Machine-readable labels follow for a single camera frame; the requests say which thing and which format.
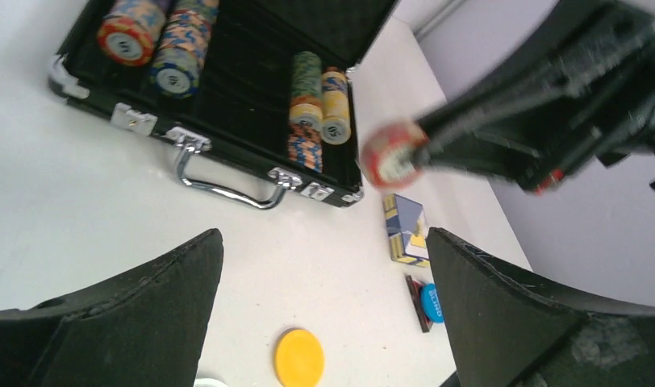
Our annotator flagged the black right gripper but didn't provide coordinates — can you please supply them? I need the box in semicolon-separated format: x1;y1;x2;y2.
416;1;655;193

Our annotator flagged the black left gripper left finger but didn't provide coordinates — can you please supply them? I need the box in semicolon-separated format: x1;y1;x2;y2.
0;229;223;386

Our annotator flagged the orange blue chip stack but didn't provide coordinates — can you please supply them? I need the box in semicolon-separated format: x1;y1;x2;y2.
287;123;323;173

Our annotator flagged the green yellow chip stack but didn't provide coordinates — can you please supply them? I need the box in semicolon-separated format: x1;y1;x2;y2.
289;51;323;130

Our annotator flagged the purple orange chip stack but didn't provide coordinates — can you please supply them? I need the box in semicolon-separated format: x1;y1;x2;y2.
97;0;173;67

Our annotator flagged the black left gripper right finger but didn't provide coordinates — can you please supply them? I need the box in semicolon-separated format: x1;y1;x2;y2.
427;228;655;386

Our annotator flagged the yellow round button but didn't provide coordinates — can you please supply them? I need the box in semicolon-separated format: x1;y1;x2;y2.
273;329;325;387

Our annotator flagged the black poker set case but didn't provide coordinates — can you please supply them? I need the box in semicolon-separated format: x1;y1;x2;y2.
48;1;396;210

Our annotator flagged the playing card deck box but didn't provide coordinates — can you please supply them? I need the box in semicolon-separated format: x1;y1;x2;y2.
382;193;430;268

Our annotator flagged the yellow blue chip stack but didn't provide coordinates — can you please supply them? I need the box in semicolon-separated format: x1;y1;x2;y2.
321;67;352;145

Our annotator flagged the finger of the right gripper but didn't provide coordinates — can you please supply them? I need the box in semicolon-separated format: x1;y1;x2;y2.
412;127;547;182

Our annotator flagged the red round poker chip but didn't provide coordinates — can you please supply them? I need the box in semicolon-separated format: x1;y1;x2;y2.
358;121;429;190

